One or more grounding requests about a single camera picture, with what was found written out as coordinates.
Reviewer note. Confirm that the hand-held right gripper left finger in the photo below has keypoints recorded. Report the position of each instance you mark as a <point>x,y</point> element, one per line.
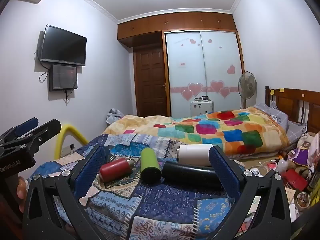
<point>91,172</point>

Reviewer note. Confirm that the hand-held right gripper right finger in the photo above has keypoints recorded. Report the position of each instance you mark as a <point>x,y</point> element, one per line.
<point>222,171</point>

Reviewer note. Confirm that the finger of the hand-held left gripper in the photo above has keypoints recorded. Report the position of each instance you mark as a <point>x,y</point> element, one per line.
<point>48,127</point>
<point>27,124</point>

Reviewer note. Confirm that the red cup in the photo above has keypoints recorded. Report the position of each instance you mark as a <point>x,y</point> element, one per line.
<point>116,172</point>

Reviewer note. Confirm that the white cup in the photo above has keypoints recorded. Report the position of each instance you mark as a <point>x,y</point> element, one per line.
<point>195,154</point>

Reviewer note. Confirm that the black cup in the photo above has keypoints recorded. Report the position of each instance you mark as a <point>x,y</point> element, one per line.
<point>190,175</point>

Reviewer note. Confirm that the green cup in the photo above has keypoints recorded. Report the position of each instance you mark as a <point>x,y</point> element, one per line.
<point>150,163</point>

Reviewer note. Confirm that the person's left hand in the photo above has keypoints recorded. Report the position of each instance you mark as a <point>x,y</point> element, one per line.
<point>21,188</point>

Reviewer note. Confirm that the yellow foam tube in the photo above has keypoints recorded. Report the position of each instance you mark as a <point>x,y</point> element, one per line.
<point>61,135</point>

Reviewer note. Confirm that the colourful checked blanket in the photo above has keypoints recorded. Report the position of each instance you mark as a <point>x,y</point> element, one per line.
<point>207,130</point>

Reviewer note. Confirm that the grey cloth pile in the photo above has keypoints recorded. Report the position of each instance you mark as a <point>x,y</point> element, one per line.
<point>114,115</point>

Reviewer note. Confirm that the white squeeze bottle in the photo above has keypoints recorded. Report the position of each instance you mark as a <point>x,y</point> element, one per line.
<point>286,165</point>

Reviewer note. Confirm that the small white appliance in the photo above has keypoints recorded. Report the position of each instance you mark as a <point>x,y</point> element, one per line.
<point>202,108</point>

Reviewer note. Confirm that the blue patchwork blanket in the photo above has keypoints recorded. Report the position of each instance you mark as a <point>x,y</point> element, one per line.
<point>160,205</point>

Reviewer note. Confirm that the red box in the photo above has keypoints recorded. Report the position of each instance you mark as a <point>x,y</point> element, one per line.
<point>296,180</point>

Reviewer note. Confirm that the grey patterned pillow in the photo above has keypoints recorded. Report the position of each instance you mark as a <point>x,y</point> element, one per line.
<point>277,117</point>

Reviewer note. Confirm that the round bowl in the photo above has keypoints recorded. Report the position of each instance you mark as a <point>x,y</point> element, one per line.
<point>303,199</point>

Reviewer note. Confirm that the standing fan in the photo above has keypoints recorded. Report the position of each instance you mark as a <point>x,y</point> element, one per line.
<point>247,83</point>

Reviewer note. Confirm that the wooden bed headboard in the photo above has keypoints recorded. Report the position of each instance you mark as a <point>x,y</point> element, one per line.
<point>292,105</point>

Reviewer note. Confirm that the brown wooden door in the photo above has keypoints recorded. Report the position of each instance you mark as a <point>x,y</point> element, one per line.
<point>151,82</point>

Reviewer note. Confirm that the wooden wardrobe with glass doors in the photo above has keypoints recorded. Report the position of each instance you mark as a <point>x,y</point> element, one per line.
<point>185,62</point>

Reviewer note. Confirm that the small black wall monitor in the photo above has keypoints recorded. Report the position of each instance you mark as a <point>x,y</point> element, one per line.
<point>63,77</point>

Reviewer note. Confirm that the black wall television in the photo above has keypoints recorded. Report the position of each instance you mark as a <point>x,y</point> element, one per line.
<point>63,45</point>

